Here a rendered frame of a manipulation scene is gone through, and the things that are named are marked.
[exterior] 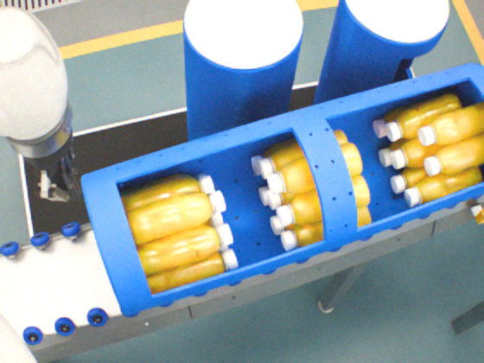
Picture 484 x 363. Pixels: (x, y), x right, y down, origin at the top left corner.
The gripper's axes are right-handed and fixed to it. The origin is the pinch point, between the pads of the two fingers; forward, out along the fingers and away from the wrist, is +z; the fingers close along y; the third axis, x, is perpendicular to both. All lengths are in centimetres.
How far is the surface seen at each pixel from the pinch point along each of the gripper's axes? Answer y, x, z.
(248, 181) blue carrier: 22, -28, 49
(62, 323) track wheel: -12, 9, 49
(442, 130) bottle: 29, -67, 31
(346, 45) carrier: 64, -51, 57
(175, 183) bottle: 15.0, -13.5, 34.3
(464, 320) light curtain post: 10, -107, 134
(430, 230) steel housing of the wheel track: 17, -72, 60
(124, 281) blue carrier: -6.4, -6.1, 28.1
